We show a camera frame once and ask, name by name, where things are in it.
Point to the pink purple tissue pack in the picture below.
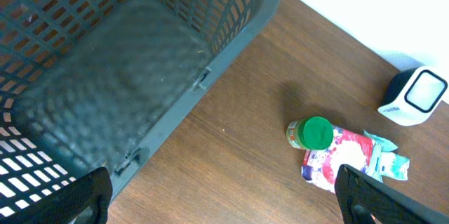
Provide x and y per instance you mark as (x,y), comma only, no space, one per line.
(362,152)

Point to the white barcode scanner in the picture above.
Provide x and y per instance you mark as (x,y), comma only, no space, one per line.
(413,95)

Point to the green lid jar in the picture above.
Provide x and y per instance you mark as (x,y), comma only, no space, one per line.
(311,133)

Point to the grey plastic basket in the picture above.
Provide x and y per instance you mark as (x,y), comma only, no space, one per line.
(102,83)

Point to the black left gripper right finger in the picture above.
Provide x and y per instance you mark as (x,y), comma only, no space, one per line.
(363,199)

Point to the teal wet wipes pack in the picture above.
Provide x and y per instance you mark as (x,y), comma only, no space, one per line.
(385,162)

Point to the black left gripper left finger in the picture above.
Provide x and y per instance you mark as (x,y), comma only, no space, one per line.
(87,197)

